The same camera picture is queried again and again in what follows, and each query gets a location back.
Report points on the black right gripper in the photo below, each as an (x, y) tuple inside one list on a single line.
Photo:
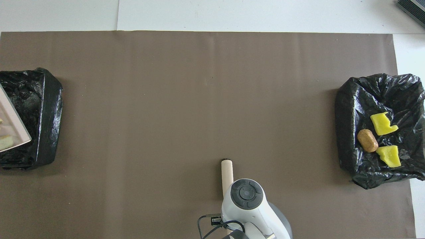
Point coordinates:
[(216, 219)]

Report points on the beige hand brush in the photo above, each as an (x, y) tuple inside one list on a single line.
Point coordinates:
[(227, 176)]

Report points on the notched yellow sponge piece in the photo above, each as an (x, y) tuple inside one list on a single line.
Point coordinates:
[(382, 124)]

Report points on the beige plastic dustpan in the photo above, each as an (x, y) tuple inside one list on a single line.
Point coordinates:
[(13, 126)]

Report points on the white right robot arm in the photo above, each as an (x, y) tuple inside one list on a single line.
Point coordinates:
[(232, 212)]

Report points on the black bag-lined bin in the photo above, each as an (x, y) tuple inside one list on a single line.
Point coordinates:
[(43, 99), (352, 109)]

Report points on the brown paper table mat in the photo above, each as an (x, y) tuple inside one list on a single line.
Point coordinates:
[(166, 116)]

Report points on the dark ribbed device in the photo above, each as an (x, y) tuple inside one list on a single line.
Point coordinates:
[(415, 8)]

